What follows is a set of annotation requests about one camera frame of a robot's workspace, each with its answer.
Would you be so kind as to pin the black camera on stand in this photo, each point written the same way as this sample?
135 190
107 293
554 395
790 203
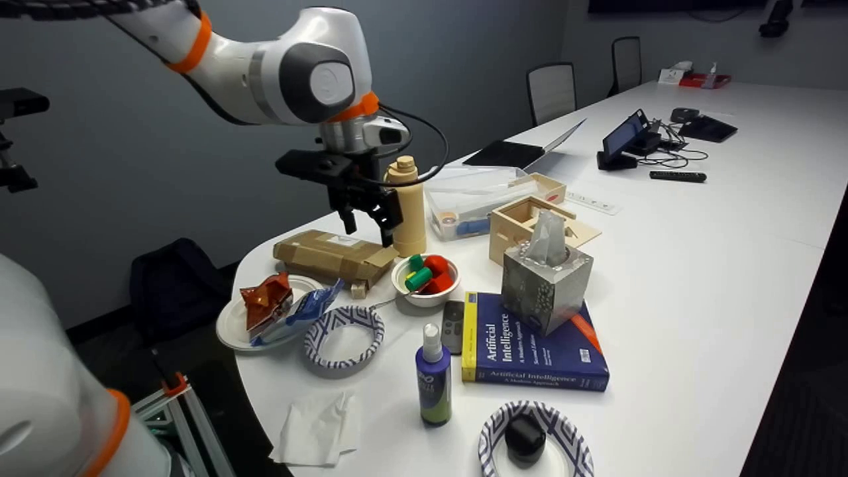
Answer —
13 104

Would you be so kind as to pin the black remote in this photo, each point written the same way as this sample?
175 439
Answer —
676 176

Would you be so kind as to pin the black block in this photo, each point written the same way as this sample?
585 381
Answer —
526 439

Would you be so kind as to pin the brown cardboard box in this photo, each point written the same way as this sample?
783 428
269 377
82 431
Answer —
331 256

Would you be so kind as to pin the grey tissue box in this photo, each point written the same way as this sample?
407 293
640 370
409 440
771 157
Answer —
544 286

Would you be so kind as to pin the blue and yellow book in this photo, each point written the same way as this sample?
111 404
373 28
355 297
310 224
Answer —
519 354

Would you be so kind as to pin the light wooden box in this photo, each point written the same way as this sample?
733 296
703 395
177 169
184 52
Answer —
511 231

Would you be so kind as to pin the red orange snack bag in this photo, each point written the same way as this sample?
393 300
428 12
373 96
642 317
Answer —
266 300

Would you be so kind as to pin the purple spray bottle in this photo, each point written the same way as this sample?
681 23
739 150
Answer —
433 387

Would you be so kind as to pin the green block toy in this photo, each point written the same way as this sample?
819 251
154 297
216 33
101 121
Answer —
413 264

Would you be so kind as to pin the white paper napkin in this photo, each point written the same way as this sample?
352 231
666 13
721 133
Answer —
313 434

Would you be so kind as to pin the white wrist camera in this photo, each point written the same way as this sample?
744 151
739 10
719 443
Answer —
385 131

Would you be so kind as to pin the black wallet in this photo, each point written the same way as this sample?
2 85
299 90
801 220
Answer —
706 127

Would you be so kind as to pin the white plate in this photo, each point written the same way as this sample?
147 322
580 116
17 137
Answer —
234 331

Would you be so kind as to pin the grey tripod legs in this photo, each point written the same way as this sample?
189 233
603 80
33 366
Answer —
189 424

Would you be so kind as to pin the clear plastic container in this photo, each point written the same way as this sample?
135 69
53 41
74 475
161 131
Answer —
465 208

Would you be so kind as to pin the red block toy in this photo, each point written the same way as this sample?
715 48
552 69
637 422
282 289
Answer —
444 282

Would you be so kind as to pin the green cylinder toy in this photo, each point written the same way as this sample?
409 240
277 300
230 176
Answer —
417 282

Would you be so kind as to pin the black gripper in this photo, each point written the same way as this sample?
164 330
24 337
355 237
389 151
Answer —
340 169

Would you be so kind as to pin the black backpack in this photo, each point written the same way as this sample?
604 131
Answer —
175 286

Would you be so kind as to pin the red and white package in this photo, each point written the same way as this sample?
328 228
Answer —
703 80

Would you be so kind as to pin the blue plastic toy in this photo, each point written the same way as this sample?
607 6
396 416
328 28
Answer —
310 306

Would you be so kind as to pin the grey mesh office chair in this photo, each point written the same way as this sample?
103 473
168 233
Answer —
625 65
552 90

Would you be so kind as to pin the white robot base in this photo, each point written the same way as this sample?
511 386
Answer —
44 387

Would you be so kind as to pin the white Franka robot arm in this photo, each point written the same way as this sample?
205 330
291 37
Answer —
291 76

